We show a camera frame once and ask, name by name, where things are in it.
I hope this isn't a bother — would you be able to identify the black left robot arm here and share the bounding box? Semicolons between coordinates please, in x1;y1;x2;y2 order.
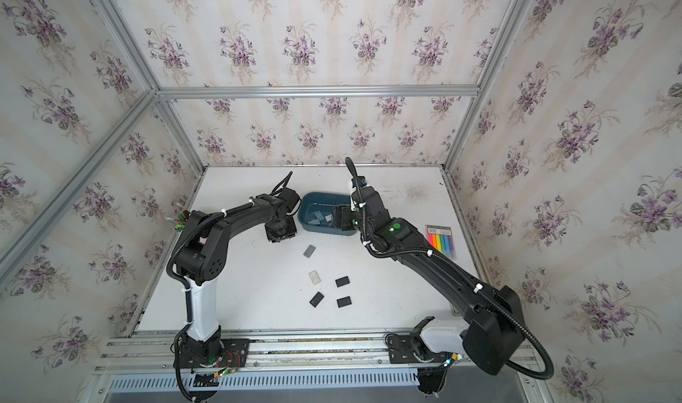
165;175;301;370

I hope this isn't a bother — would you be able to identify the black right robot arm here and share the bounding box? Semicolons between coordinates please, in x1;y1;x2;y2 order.
334;157;555;381

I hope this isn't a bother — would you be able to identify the teal plastic storage box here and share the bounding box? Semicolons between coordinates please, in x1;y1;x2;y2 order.
298;192;357;236

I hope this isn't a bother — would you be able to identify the grey eraser centre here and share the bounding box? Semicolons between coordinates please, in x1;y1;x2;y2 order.
304;245;316;258

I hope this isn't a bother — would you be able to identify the white eraser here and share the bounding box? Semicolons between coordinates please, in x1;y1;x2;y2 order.
308;271;321;286

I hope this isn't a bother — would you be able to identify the black eraser middle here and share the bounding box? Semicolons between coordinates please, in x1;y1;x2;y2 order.
335;276;350;288

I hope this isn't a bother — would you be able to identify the black eraser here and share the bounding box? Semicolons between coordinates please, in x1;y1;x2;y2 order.
337;296;352;308
309;292;324;308
335;276;350;288

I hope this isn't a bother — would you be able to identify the black eraser lower left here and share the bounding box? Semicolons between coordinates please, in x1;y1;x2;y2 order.
309;292;324;308

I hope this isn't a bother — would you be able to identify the black eraser lower right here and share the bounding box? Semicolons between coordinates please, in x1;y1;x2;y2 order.
337;296;352;308

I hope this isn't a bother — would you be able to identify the coloured highlighter pack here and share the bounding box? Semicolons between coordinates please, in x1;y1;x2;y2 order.
426;225;456;261

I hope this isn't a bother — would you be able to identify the pink pen cup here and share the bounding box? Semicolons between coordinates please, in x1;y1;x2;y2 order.
165;210;191;232

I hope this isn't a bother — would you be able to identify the aluminium frame horizontal rail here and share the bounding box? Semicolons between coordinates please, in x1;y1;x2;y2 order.
156;84;480;100

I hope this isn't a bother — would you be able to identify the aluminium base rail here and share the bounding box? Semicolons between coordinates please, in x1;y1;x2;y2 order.
79;327;539;393

